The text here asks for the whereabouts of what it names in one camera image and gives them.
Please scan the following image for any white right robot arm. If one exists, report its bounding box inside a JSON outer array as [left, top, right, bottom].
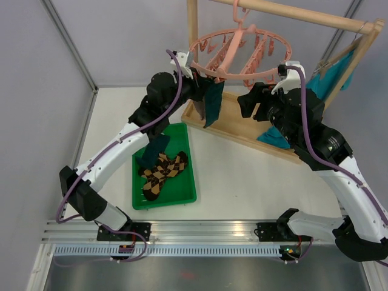
[[237, 82, 387, 262]]

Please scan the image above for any pink round clip hanger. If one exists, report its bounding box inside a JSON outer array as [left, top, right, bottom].
[[187, 1, 292, 88]]

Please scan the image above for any wooden hanging rack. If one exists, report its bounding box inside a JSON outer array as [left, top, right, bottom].
[[181, 1, 385, 164]]

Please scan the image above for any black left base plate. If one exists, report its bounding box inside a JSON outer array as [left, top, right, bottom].
[[96, 222, 151, 242]]

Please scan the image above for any grey sock red striped cuff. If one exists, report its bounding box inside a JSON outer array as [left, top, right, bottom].
[[193, 101, 206, 120]]

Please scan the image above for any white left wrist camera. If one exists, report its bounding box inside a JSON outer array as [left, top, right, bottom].
[[173, 51, 193, 79]]

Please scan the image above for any green plastic tray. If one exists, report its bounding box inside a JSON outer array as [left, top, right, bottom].
[[132, 122, 197, 210]]

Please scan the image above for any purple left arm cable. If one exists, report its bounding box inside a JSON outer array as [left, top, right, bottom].
[[56, 48, 183, 224]]

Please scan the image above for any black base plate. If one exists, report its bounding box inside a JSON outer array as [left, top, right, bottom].
[[254, 222, 293, 242], [96, 222, 151, 242]]

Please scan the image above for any dark teal christmas sock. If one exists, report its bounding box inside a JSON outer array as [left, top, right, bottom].
[[204, 82, 225, 128]]

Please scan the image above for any aluminium mounting rail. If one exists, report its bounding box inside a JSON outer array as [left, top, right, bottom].
[[41, 219, 372, 243]]

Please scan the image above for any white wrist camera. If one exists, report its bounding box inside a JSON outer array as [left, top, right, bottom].
[[271, 61, 306, 95], [173, 51, 193, 79]]

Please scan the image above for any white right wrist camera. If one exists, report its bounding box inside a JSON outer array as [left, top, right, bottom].
[[271, 61, 306, 95]]

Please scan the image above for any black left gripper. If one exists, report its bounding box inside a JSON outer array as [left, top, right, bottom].
[[164, 67, 213, 117]]

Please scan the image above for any white slotted cable duct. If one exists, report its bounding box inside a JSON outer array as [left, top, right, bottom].
[[54, 244, 281, 258]]

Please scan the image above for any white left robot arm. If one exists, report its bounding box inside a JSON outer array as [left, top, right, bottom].
[[59, 70, 211, 241]]

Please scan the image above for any teal cloth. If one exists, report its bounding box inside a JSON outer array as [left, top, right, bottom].
[[257, 49, 355, 149]]

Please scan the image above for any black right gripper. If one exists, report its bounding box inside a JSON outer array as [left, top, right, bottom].
[[238, 81, 299, 145]]

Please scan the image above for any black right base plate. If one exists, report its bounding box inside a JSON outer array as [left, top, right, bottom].
[[254, 222, 293, 242]]

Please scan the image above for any brown argyle sock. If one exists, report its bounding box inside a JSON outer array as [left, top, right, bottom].
[[141, 169, 179, 201], [138, 151, 189, 180]]

